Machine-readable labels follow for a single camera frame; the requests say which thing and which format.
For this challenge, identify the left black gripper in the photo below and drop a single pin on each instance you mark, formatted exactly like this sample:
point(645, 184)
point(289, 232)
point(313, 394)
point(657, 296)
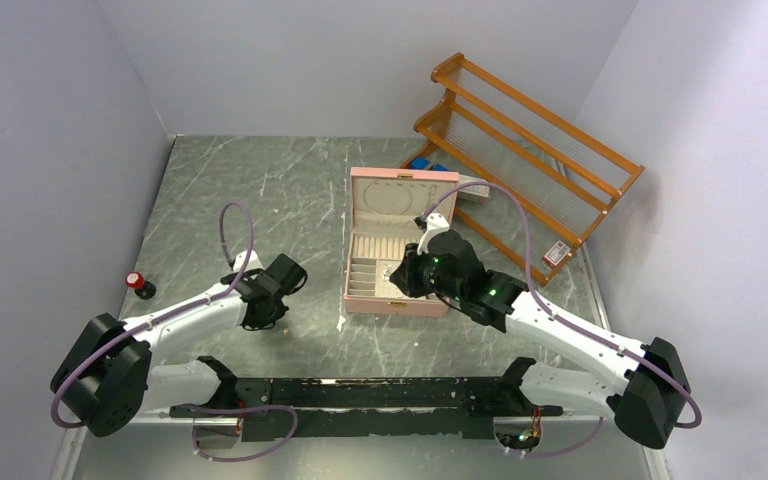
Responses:
point(280, 311)

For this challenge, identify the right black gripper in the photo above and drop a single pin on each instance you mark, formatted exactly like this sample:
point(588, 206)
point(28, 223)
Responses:
point(405, 277)

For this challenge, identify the pink jewelry box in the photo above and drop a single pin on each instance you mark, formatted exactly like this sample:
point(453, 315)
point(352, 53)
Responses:
point(383, 205)

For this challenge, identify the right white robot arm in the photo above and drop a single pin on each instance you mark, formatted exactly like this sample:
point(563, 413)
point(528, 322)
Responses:
point(642, 387)

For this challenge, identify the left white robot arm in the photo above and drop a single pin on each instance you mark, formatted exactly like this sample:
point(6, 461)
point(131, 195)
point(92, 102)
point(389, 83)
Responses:
point(118, 369)

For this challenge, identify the white flat carton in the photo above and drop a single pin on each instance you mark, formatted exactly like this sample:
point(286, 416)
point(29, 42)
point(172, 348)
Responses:
point(474, 190)

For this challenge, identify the blue box left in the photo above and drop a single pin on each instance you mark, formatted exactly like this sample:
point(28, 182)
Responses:
point(421, 163)

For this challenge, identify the small red white box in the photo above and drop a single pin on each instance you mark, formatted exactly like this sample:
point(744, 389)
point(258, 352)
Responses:
point(556, 254)

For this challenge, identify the red emergency stop button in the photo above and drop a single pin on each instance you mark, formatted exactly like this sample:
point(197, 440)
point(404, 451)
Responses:
point(141, 287)

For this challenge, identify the orange wooden rack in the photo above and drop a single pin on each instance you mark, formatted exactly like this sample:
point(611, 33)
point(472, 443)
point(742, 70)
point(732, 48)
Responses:
point(566, 180)

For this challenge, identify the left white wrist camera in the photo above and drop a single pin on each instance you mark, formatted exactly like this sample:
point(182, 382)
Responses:
point(247, 260)

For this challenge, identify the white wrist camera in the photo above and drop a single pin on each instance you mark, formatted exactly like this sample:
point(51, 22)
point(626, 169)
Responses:
point(247, 260)
point(432, 225)

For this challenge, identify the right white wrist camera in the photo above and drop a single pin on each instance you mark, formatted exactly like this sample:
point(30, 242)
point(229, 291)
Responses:
point(432, 225)

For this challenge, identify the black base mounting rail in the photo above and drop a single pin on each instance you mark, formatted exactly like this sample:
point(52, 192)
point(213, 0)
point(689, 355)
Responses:
point(341, 408)

